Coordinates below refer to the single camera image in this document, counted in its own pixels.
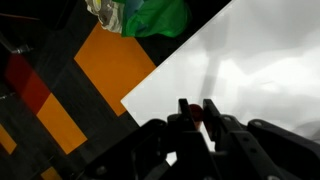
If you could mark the white grey crumpled cloth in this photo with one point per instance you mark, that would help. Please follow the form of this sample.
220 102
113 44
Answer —
108 15

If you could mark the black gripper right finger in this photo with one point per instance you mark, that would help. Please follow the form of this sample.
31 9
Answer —
260 150

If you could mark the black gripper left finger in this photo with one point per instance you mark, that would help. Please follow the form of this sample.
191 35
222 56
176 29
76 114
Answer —
160 150

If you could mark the red marker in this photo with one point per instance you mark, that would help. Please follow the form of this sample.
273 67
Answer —
196 113

